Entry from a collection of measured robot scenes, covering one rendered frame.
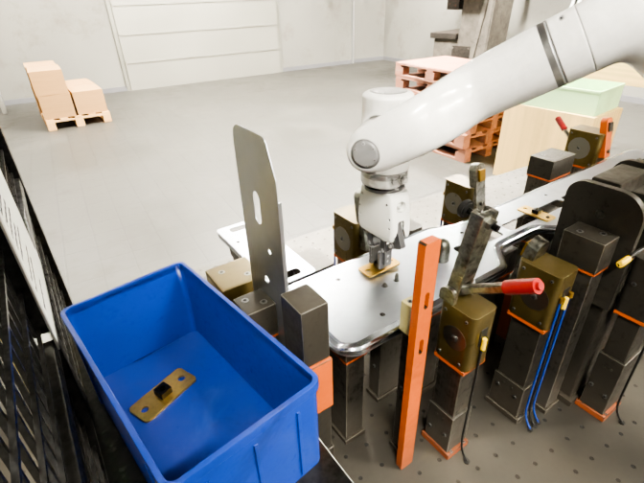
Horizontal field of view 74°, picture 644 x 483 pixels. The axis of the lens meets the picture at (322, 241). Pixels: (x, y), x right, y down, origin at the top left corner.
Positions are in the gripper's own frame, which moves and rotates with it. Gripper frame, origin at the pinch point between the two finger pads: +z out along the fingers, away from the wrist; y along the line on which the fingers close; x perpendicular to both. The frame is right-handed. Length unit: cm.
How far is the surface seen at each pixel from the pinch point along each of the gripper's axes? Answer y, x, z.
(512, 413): -26.5, -14.7, 31.3
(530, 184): 14, -76, 9
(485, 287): -24.3, 0.9, -6.8
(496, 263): -12.8, -20.3, 3.2
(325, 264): 10.4, 6.3, 5.1
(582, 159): 12, -101, 6
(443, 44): 474, -555, 38
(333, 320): -7.3, 17.0, 3.1
